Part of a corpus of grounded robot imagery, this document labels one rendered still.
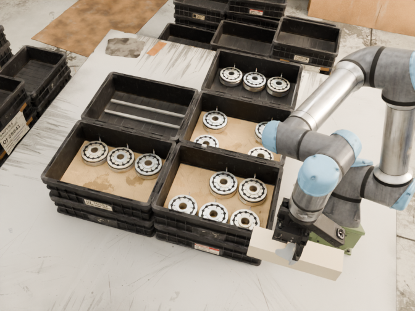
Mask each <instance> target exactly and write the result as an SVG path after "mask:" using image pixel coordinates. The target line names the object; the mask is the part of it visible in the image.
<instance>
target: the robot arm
mask: <svg viewBox="0 0 415 311"><path fill-rule="evenodd" d="M361 87H371V88H376V89H381V90H382V92H381V98H382V100H383V102H385V103H386V106H385V117H384V128H383V134H382V145H381V151H380V162H379V163H378V164H377V165H376V166H373V161H371V160H367V159H360V158H357V157H358V155H359V154H360V152H361V149H362V144H361V141H360V139H359V138H358V136H357V135H356V134H354V133H353V132H352V131H349V130H344V129H342V130H337V131H335V132H334V133H332V134H331V135H330V136H329V135H325V134H322V133H318V132H316V131H317V130H318V129H319V128H320V127H321V126H322V125H323V124H324V123H325V122H326V121H327V119H328V118H329V117H330V116H331V115H332V114H333V113H334V112H335V111H336V110H337V109H338V107H339V106H340V105H341V104H342V103H343V101H344V100H345V99H346V98H347V97H348V96H349V95H350V94H351V93H353V92H356V91H358V90H359V89H360V88H361ZM414 132H415V50H410V49H401V48H391V47H385V46H369V47H365V48H362V49H359V50H357V51H355V52H352V53H351V54H348V55H347V56H345V57H344V58H342V59H341V60H340V61H338V62H337V63H336V64H335V65H334V67H333V68H332V71H331V75H330V76H329V77H328V78H327V79H326V80H325V81H324V82H323V83H322V84H321V85H320V86H319V87H318V88H317V89H316V90H315V91H314V92H313V93H312V94H311V95H310V96H309V97H308V98H307V99H306V100H305V101H304V102H303V103H302V104H301V105H300V106H299V107H298V108H297V109H296V110H295V111H294V112H293V113H292V114H291V115H290V116H289V117H288V118H287V119H286V120H285V121H284V122H281V121H275V120H273V121H270V122H269V123H268V124H267V125H266V126H265V127H264V129H263V132H262V137H261V140H262V145H263V146H264V148H265V149H267V150H269V151H271V152H274V153H276V154H281V155H283V156H287V157H290V158H292V159H296V160H299V161H301V162H303V164H302V166H301V167H300V169H299V171H298V177H297V179H296V183H295V186H294V188H293V191H292V194H291V197H290V198H289V199H288V198H285V197H284V198H283V200H282V203H281V205H280V207H279V211H278V214H277V223H276V226H275V230H274V234H273V236H272V240H275V241H279V242H281V243H285V244H287V242H290V243H288V244H287V246H286V248H284V249H276V250H275V254H276V255H278V256H279V257H282V258H284V259H286V260H288V261H289V265H293V264H295V263H297V262H298V261H299V259H300V257H301V255H302V252H303V249H304V246H306V244H307V242H308V239H309V234H310V233H311V232H313V233H315V234H317V235H318V236H320V237H321V238H322V239H324V240H325V241H327V242H328V243H330V244H331V245H333V246H334V247H339V246H342V245H345V229H343V228H342V227H341V226H344V227H348V228H358V227H359V225H360V223H361V201H362V198H363V199H367V200H369V201H372V202H375V203H378V204H380V205H384V206H386V207H389V209H395V210H399V211H402V210H404V209H405V208H406V207H407V205H408V204H409V202H410V200H411V198H412V196H413V194H414V192H415V178H413V171H412V169H411V168H410V167H409V162H410V158H411V151H412V146H413V139H414ZM295 243H296V244H295ZM293 249H294V251H293Z"/></svg>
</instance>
